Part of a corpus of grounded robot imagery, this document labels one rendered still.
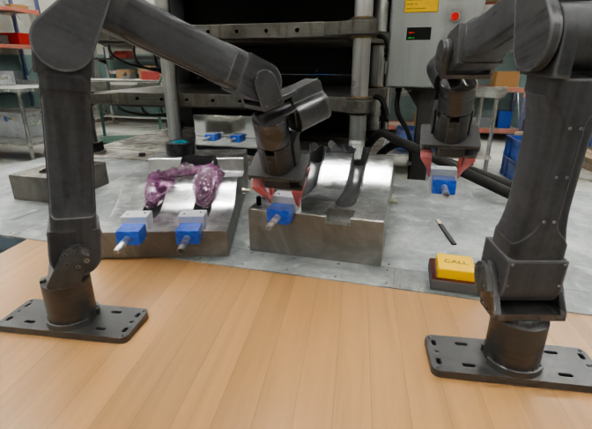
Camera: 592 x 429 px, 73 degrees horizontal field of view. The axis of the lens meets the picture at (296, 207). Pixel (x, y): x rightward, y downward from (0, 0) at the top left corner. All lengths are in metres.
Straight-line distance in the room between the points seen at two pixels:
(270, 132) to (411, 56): 0.99
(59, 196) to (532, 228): 0.56
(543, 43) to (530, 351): 0.33
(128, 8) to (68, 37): 0.08
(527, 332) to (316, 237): 0.39
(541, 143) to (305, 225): 0.44
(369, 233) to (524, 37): 0.41
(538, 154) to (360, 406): 0.33
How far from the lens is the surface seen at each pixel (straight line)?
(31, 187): 1.30
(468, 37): 0.66
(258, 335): 0.59
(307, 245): 0.78
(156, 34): 0.58
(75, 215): 0.59
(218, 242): 0.79
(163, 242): 0.82
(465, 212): 1.10
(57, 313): 0.65
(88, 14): 0.55
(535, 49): 0.46
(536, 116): 0.48
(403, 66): 1.55
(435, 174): 0.84
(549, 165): 0.48
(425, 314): 0.66
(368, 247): 0.76
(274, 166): 0.68
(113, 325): 0.65
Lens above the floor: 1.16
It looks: 20 degrees down
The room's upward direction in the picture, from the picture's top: straight up
